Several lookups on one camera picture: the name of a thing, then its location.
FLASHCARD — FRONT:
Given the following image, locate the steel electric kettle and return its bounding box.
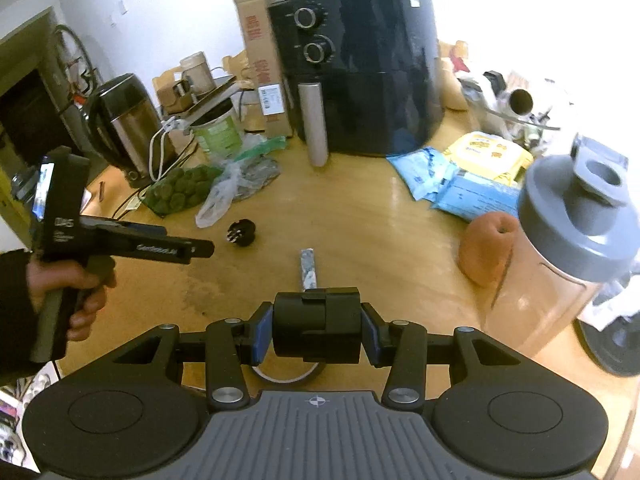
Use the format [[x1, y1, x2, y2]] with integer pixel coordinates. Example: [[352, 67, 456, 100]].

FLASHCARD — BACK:
[[87, 73, 179, 189]]

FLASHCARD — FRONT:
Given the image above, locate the clear plastic bag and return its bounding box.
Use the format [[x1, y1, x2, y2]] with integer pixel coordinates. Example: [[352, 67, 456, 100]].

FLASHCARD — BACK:
[[194, 152, 282, 229]]

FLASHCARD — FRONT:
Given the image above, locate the silver foil stick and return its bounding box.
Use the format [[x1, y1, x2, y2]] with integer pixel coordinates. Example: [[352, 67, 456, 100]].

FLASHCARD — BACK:
[[298, 248, 320, 293]]

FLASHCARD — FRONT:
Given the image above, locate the tall brown cardboard box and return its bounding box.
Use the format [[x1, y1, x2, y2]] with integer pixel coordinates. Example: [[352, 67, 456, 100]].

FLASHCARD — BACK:
[[230, 0, 294, 139]]

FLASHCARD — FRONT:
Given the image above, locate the orange fruit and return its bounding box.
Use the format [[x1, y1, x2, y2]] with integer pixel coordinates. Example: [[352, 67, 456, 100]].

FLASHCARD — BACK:
[[458, 212, 521, 289]]

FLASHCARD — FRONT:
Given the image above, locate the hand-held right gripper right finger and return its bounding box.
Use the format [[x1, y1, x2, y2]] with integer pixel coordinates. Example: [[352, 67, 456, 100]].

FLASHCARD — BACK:
[[360, 302, 526, 407]]

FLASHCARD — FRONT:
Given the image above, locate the yellow snack packet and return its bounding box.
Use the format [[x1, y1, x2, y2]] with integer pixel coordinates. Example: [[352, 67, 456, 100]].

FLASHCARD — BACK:
[[442, 131, 534, 182]]

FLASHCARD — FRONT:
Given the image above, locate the black air fryer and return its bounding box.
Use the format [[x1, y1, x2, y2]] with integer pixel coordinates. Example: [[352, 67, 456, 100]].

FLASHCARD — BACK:
[[266, 0, 446, 167]]

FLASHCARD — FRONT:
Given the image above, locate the green label jar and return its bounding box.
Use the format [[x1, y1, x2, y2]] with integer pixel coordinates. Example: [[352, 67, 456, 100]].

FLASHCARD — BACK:
[[192, 100, 244, 162]]

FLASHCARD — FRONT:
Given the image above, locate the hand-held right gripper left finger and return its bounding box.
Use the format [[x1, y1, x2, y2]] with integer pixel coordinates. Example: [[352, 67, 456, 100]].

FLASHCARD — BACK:
[[107, 302, 275, 410]]

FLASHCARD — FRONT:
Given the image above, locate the small black knob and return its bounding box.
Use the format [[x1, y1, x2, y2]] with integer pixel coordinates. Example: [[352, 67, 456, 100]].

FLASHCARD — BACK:
[[227, 219, 258, 247]]

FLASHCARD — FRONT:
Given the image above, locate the clear shaker bottle grey lid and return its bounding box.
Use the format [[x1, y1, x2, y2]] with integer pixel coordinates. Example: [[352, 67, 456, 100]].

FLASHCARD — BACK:
[[486, 135, 640, 357]]

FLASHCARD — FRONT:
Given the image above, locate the person's left forearm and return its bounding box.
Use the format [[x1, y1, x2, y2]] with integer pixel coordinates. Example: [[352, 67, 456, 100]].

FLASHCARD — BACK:
[[0, 249, 45, 386]]

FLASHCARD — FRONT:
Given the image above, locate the beige jar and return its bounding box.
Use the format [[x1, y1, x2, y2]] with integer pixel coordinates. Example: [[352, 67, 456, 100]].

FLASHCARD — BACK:
[[179, 51, 217, 94]]

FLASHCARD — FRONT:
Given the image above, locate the black round kettle base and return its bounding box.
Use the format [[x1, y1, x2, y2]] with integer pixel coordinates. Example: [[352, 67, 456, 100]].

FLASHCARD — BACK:
[[574, 310, 640, 379]]

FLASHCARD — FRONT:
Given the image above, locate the white plastic bag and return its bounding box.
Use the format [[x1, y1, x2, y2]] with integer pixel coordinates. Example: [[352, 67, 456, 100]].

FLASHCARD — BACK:
[[579, 272, 640, 332]]

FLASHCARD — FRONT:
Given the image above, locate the white cable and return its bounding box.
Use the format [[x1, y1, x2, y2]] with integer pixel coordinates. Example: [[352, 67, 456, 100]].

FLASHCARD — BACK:
[[148, 115, 194, 182]]

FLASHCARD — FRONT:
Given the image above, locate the black block with ring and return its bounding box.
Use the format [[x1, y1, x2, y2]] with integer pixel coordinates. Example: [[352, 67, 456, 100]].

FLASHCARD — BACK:
[[249, 287, 362, 387]]

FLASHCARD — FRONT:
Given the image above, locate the person's left hand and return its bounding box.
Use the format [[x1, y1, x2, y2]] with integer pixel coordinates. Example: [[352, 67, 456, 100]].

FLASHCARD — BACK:
[[27, 259, 117, 344]]

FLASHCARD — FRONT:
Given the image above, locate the net bag of green fruit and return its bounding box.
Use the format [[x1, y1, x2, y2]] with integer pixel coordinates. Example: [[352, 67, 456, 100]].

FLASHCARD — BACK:
[[141, 163, 224, 219]]

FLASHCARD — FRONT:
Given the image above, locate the green plastic wrapper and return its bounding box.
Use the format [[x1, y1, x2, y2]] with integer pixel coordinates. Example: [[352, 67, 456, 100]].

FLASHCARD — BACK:
[[239, 134, 289, 162]]

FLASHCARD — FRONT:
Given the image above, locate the black cable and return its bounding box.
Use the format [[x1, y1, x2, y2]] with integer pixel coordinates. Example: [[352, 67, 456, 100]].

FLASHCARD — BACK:
[[100, 135, 201, 221]]

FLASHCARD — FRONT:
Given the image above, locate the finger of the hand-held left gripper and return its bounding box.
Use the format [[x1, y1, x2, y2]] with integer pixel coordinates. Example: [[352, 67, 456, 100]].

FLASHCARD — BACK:
[[111, 235, 216, 266], [80, 217, 169, 247]]

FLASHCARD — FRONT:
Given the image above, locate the metal tube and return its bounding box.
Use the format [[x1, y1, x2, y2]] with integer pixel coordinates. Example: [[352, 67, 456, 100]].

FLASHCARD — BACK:
[[462, 70, 572, 147]]

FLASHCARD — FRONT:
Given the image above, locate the flat dark tray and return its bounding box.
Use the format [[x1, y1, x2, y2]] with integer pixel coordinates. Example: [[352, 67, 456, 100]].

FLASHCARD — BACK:
[[186, 75, 239, 122]]

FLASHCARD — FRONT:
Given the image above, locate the bicycle wheel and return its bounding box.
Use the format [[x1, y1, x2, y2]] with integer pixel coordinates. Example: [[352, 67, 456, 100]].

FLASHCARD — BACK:
[[52, 23, 102, 97]]

